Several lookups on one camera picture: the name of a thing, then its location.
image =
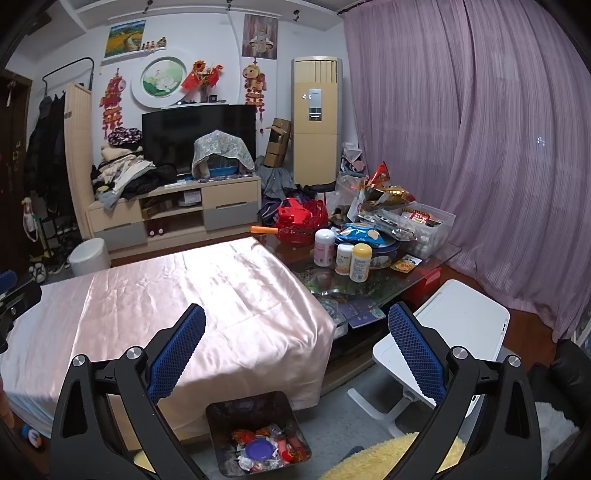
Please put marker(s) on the red snack bag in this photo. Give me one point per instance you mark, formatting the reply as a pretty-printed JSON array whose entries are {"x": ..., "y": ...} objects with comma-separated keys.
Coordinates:
[{"x": 379, "y": 174}]

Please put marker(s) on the dark blue bag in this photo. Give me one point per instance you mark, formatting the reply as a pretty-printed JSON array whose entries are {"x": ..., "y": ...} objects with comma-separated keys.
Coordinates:
[{"x": 271, "y": 210}]

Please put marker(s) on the black coat rack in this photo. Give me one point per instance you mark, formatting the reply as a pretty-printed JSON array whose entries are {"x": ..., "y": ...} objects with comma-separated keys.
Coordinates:
[{"x": 74, "y": 62}]

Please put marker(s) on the orange tube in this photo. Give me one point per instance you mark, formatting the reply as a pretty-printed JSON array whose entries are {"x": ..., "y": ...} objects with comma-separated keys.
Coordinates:
[{"x": 264, "y": 229}]

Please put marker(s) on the wall poster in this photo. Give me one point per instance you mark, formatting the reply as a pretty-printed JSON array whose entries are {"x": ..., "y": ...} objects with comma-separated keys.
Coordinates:
[{"x": 261, "y": 37}]

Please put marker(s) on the black armchair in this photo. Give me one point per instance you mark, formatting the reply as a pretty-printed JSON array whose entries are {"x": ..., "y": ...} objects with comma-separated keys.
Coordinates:
[{"x": 561, "y": 369}]

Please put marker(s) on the purple round lid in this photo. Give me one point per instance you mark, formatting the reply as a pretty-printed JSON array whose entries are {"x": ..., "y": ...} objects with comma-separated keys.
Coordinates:
[{"x": 258, "y": 450}]

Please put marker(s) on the shoe rack with shoes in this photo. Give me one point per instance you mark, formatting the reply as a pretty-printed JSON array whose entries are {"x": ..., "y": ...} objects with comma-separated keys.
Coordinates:
[{"x": 53, "y": 249}]

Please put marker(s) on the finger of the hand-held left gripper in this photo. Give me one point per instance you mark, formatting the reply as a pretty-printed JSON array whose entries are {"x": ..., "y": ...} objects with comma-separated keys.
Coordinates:
[
  {"x": 25, "y": 297},
  {"x": 7, "y": 282}
]

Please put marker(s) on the round flower wall art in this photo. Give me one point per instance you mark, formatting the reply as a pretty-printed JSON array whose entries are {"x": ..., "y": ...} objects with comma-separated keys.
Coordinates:
[{"x": 159, "y": 81}]

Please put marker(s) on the dark patterned hat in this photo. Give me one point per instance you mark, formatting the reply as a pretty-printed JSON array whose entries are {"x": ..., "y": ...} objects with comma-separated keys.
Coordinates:
[{"x": 124, "y": 137}]

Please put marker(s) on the vase of artificial flowers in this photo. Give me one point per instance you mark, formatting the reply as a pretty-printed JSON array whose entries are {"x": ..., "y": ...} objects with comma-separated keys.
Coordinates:
[{"x": 203, "y": 76}]

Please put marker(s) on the dark hanging coats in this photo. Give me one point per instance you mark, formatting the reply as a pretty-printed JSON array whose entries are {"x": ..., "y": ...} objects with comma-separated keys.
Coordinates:
[{"x": 48, "y": 147}]

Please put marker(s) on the pink satin tablecloth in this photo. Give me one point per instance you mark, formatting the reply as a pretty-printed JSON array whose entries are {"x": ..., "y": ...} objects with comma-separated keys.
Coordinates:
[{"x": 184, "y": 286}]

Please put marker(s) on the black television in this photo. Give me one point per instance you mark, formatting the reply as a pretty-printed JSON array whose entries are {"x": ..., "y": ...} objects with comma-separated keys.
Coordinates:
[{"x": 171, "y": 134}]

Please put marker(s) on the clear plastic storage box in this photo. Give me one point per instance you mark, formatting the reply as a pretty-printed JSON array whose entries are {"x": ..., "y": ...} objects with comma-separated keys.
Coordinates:
[{"x": 436, "y": 235}]

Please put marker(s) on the white side table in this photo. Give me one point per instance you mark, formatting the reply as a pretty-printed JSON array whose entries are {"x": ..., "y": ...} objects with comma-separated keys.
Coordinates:
[{"x": 461, "y": 318}]

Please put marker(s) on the beige grey television cabinet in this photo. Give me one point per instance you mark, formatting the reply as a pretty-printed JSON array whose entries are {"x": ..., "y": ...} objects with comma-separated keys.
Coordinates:
[{"x": 226, "y": 189}]

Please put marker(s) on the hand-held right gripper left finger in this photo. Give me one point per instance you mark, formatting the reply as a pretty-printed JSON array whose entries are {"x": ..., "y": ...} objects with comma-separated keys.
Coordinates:
[{"x": 178, "y": 355}]

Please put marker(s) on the blue booklet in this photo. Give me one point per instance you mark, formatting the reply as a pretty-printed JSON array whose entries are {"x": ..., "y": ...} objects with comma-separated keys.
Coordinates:
[{"x": 364, "y": 316}]

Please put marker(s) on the pile of clothes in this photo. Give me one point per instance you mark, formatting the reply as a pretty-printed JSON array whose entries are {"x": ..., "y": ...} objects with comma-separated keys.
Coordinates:
[{"x": 129, "y": 177}]

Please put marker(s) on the landscape painting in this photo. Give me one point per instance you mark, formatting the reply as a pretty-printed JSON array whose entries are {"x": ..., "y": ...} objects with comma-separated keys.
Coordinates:
[{"x": 124, "y": 39}]

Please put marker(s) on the gold red package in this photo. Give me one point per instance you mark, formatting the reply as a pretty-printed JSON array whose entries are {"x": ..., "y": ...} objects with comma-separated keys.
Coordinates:
[{"x": 395, "y": 194}]

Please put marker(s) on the black stool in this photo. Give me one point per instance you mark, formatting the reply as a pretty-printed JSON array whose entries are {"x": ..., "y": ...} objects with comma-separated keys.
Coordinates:
[{"x": 318, "y": 188}]

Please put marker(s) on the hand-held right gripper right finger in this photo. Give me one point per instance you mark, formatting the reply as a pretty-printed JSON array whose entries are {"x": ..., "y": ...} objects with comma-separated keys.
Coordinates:
[{"x": 415, "y": 355}]

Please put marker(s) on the glass coffee table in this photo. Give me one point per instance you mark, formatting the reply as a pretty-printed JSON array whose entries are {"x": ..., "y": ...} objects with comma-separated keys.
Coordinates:
[{"x": 304, "y": 267}]

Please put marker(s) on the red fish hanging ornament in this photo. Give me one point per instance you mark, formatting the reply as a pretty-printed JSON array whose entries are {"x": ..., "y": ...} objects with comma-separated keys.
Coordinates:
[{"x": 113, "y": 99}]

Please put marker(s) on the red basket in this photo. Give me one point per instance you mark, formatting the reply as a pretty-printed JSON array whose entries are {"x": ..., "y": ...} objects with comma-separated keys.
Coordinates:
[{"x": 302, "y": 224}]

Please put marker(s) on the yellow cap bottle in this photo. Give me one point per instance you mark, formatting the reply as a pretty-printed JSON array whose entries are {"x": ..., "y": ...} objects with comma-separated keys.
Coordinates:
[{"x": 360, "y": 265}]

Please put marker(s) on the clear plastic bag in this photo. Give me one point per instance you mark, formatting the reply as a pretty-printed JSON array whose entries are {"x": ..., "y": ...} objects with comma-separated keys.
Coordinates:
[{"x": 351, "y": 189}]

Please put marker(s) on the purple curtain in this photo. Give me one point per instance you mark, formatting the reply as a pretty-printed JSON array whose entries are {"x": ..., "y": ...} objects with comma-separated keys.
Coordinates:
[{"x": 461, "y": 115}]

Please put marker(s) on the row of small figurines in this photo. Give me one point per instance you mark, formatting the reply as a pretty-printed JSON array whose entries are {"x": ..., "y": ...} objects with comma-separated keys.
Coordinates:
[{"x": 152, "y": 44}]

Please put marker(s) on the beige standing air conditioner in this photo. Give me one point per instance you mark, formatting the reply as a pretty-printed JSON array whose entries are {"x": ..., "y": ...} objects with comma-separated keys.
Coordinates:
[{"x": 316, "y": 152}]

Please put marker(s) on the small orange sachet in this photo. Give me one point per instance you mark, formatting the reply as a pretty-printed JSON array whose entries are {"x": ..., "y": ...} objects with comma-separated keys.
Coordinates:
[{"x": 406, "y": 264}]

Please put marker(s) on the dark curtain rod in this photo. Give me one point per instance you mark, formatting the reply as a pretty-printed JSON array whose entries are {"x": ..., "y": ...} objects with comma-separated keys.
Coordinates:
[{"x": 355, "y": 5}]

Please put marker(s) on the dark wooden door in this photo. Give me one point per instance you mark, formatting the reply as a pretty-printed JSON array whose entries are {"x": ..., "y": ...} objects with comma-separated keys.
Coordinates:
[{"x": 11, "y": 161}]

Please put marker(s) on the red box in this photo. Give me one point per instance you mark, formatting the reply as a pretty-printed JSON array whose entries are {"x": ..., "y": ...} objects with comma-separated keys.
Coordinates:
[{"x": 427, "y": 284}]

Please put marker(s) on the blue round tin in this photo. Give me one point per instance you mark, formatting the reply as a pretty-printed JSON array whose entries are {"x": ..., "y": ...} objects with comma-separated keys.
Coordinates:
[{"x": 385, "y": 256}]

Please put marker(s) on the white bottle pink label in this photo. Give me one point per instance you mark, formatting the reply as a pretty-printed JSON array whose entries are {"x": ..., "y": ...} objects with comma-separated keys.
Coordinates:
[{"x": 325, "y": 249}]

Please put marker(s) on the small stuffed toy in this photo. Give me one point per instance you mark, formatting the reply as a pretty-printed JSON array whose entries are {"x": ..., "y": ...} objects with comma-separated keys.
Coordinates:
[{"x": 33, "y": 437}]

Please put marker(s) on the white round bin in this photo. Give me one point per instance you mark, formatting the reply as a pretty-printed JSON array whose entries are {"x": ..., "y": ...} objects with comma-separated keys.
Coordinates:
[{"x": 90, "y": 258}]

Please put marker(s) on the cardboard box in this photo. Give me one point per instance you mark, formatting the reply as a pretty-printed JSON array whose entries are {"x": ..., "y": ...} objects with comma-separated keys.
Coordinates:
[{"x": 277, "y": 143}]

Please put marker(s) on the white bottle orange label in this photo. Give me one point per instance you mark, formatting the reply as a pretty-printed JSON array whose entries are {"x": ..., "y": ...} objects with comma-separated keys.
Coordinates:
[{"x": 344, "y": 261}]

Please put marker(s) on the ox hanging ornament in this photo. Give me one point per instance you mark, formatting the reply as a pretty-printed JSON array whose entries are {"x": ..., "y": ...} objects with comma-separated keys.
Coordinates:
[{"x": 255, "y": 81}]

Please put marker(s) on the clear plastic wrapper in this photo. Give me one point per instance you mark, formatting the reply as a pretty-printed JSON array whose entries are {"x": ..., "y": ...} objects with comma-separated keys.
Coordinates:
[{"x": 238, "y": 464}]

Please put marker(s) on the white hanging bag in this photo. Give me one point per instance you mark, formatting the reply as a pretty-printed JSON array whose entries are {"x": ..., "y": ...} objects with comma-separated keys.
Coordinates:
[{"x": 30, "y": 219}]

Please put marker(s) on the blue snack bag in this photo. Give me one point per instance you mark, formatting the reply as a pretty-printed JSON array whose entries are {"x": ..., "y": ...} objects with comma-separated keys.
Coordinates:
[{"x": 362, "y": 234}]

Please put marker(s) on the patterned cloth cover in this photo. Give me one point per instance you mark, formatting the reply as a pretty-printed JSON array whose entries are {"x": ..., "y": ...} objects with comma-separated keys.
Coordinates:
[{"x": 224, "y": 145}]

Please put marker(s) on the white fluffy cushion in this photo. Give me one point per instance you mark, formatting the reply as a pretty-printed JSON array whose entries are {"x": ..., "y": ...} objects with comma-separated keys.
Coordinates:
[{"x": 558, "y": 429}]

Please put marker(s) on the beige folding screen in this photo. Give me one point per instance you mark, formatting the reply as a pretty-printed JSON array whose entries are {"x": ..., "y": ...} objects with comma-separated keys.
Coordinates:
[{"x": 78, "y": 152}]

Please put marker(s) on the blue pet cage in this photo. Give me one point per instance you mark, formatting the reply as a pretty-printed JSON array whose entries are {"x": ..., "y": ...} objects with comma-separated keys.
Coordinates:
[{"x": 224, "y": 167}]

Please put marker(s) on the black square waste bin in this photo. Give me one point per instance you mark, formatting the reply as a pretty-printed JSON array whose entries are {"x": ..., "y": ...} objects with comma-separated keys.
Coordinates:
[{"x": 221, "y": 410}]

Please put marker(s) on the red lantern ornament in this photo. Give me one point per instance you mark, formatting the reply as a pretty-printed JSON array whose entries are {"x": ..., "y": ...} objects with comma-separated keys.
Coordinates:
[{"x": 295, "y": 456}]

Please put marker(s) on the grey clothes heap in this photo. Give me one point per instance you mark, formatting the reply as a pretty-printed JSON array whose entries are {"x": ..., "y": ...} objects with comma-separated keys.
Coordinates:
[{"x": 277, "y": 180}]

